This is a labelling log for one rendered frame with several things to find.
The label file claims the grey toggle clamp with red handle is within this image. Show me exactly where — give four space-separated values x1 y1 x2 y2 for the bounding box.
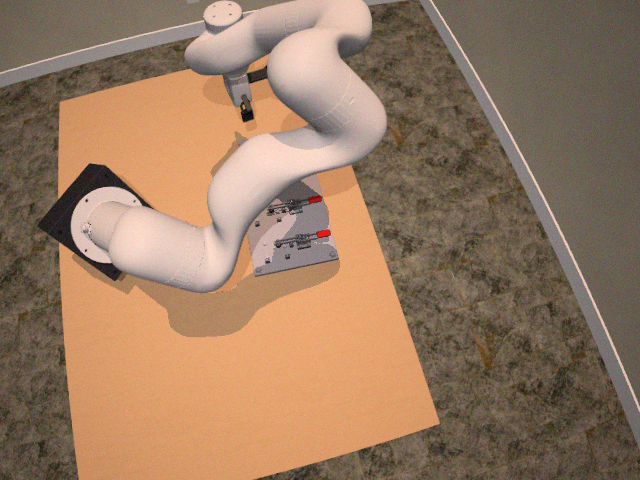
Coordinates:
273 230 331 250

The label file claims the black toggle clamp with red handle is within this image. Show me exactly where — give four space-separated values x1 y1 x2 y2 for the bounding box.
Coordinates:
267 196 322 215

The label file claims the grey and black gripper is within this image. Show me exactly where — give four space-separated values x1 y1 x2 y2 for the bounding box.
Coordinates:
223 69 254 123

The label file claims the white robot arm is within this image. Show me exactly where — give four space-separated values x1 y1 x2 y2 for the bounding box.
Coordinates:
71 0 387 293

